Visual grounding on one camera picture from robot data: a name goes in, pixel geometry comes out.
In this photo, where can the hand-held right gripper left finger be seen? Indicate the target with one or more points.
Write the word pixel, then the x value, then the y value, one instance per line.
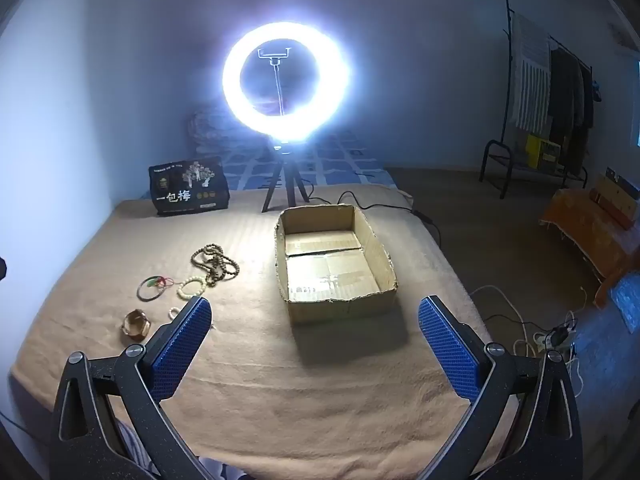
pixel 182 345

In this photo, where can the black tripod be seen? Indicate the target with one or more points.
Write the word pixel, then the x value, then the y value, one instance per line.
pixel 283 151

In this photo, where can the black printed box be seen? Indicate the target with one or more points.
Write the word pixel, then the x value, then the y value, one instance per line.
pixel 190 185

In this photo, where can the black clothes rack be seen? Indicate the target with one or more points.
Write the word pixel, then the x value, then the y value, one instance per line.
pixel 507 85

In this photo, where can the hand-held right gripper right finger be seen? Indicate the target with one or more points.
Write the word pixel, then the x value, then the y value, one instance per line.
pixel 450 350

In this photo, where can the dark green bangle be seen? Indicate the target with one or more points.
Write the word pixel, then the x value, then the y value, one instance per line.
pixel 139 290

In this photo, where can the blue cloth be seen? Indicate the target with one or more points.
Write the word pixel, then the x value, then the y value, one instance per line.
pixel 627 300

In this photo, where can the beige blanket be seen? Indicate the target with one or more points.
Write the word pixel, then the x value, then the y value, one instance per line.
pixel 250 385

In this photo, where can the dark hanging clothes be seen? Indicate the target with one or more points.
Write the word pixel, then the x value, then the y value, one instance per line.
pixel 570 100

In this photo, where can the cardboard box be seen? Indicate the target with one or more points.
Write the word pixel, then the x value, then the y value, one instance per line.
pixel 325 270

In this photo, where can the white fringed shawl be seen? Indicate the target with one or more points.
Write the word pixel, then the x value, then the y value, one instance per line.
pixel 530 70

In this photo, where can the orange cloth covered table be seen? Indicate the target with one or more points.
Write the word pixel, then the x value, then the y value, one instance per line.
pixel 580 220

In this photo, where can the wooden box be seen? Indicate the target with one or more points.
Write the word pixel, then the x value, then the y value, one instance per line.
pixel 612 197

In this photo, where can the blue patterned bedsheet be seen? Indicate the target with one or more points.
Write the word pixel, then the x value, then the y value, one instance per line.
pixel 340 160

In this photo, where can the phone holder clamp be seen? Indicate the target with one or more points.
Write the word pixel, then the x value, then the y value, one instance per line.
pixel 274 53

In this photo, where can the folded patterned quilt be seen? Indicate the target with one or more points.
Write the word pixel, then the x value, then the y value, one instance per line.
pixel 205 130

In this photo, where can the yellow box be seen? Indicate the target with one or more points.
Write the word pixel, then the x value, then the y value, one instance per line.
pixel 540 150

